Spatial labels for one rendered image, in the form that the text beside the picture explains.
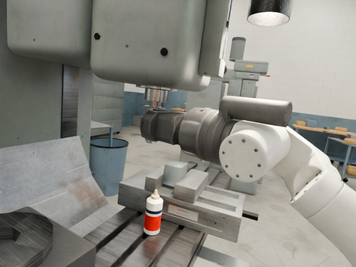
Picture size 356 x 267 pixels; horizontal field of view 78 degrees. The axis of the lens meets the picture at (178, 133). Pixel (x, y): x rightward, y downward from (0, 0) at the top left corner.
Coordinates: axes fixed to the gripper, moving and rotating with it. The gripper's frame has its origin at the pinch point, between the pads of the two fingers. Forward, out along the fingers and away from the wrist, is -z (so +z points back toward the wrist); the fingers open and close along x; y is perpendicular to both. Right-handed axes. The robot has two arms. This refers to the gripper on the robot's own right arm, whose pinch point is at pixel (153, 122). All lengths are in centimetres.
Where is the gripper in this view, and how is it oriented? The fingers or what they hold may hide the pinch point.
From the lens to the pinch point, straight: 47.4
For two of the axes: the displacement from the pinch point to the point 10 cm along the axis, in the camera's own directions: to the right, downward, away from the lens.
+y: -1.1, 9.8, 1.7
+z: 7.5, 1.9, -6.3
